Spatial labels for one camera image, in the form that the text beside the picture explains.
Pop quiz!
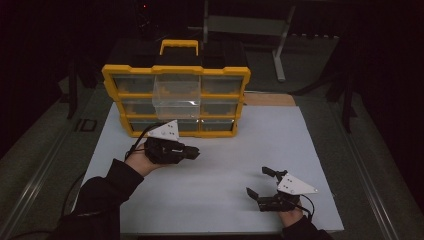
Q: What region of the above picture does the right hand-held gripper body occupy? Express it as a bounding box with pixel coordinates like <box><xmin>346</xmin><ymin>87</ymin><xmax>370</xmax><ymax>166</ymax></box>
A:
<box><xmin>258</xmin><ymin>172</ymin><xmax>319</xmax><ymax>213</ymax></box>

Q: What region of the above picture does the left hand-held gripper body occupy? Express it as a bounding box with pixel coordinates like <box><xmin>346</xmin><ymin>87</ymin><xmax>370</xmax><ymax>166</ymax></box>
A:
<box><xmin>143</xmin><ymin>119</ymin><xmax>188</xmax><ymax>165</ymax></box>

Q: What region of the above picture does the clear plastic drawer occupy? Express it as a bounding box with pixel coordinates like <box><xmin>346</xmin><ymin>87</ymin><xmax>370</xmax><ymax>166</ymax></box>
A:
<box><xmin>151</xmin><ymin>74</ymin><xmax>202</xmax><ymax>121</ymax></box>

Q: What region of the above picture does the yellow black drawer organizer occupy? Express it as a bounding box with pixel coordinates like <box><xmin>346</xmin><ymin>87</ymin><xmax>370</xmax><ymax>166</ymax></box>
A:
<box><xmin>101</xmin><ymin>39</ymin><xmax>252</xmax><ymax>139</ymax></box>

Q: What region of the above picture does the person's right hand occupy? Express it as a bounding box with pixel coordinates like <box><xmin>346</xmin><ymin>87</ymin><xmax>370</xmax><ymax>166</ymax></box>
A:
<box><xmin>278</xmin><ymin>204</ymin><xmax>306</xmax><ymax>229</ymax></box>

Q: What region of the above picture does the person's left hand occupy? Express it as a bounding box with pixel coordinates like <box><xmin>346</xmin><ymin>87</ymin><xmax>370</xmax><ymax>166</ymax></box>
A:
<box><xmin>124</xmin><ymin>143</ymin><xmax>168</xmax><ymax>178</ymax></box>

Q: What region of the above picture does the white table mat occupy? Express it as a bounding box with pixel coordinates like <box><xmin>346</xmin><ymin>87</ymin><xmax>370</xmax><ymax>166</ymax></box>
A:
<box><xmin>71</xmin><ymin>101</ymin><xmax>345</xmax><ymax>235</ymax></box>

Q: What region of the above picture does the wooden board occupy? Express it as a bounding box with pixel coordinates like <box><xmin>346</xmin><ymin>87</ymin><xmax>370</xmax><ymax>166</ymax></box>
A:
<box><xmin>243</xmin><ymin>92</ymin><xmax>297</xmax><ymax>107</ymax></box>

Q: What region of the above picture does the dark metal stand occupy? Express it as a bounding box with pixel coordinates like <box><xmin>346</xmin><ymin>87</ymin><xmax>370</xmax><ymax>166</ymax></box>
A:
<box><xmin>65</xmin><ymin>56</ymin><xmax>81</xmax><ymax>120</ymax></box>
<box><xmin>289</xmin><ymin>31</ymin><xmax>359</xmax><ymax>135</ymax></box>

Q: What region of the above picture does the grey metal stand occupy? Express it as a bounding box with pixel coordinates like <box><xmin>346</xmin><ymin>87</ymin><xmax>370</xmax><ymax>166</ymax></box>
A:
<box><xmin>187</xmin><ymin>0</ymin><xmax>298</xmax><ymax>83</ymax></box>

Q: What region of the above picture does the right hand-held gripper black cable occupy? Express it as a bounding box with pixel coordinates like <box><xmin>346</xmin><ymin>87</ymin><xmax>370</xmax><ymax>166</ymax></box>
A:
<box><xmin>297</xmin><ymin>194</ymin><xmax>316</xmax><ymax>222</ymax></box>

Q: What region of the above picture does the hand-held gripper black cable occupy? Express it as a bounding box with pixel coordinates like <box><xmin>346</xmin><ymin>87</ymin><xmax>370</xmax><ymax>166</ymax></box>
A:
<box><xmin>297</xmin><ymin>194</ymin><xmax>316</xmax><ymax>222</ymax></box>
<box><xmin>124</xmin><ymin>122</ymin><xmax>165</xmax><ymax>162</ymax></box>

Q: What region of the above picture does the left hand-held gripper black cable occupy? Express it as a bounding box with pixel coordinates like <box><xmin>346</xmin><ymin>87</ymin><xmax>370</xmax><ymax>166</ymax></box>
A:
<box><xmin>124</xmin><ymin>122</ymin><xmax>165</xmax><ymax>162</ymax></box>

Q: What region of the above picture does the grey metal rail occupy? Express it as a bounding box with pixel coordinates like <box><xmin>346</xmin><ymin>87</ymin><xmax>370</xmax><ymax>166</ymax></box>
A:
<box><xmin>328</xmin><ymin>104</ymin><xmax>403</xmax><ymax>240</ymax></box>
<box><xmin>0</xmin><ymin>99</ymin><xmax>113</xmax><ymax>240</ymax></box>

